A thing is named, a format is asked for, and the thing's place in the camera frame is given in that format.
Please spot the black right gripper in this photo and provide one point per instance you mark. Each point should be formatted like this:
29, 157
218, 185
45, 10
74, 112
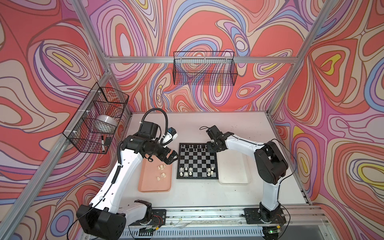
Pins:
210, 149

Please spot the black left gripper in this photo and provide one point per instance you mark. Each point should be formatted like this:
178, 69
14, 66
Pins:
163, 157

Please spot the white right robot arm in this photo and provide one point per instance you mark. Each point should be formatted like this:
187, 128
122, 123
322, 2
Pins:
271, 165

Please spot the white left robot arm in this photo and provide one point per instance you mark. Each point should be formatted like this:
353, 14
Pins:
103, 217

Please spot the black white chess board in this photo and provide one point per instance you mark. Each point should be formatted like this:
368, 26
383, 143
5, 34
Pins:
196, 162

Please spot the pink plastic tray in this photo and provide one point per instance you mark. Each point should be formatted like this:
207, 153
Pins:
156, 176

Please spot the white plastic tray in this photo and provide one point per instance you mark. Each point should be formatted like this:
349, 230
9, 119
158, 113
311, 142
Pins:
233, 168

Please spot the black marker in basket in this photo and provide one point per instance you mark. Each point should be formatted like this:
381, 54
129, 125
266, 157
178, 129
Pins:
103, 144

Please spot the white roll in basket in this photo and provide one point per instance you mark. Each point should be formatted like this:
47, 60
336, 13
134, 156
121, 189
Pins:
105, 124

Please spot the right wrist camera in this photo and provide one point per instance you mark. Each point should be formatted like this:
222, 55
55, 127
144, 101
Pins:
214, 133

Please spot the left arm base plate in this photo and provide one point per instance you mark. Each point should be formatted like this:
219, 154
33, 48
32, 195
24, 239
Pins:
156, 218

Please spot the black wire basket back wall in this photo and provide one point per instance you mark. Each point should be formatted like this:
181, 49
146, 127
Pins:
204, 68

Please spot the black wire basket wall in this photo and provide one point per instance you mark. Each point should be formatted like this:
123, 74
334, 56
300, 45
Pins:
204, 68
100, 114

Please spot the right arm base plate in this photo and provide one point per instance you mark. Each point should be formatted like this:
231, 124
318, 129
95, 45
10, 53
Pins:
264, 216

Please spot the black wire basket left wall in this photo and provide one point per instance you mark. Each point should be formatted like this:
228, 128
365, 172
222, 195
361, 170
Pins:
100, 114

